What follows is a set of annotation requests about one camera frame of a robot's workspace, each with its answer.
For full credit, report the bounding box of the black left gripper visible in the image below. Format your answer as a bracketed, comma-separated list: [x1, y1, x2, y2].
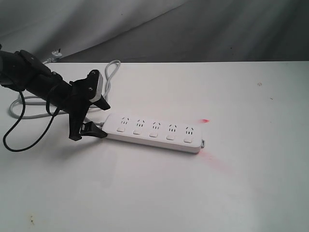
[69, 70, 111, 140]

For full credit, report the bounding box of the white five-socket power strip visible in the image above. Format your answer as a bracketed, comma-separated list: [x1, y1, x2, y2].
[102, 113, 205, 154]

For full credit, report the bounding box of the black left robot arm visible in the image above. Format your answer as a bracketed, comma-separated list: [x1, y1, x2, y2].
[0, 50, 110, 141]

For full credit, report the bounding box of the grey backdrop cloth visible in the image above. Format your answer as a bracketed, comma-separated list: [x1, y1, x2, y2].
[0, 0, 309, 62]

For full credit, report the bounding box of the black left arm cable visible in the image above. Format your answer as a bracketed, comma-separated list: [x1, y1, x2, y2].
[2, 82, 73, 153]

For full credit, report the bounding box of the white wall plug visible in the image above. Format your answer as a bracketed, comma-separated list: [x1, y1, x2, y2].
[48, 48, 63, 63]

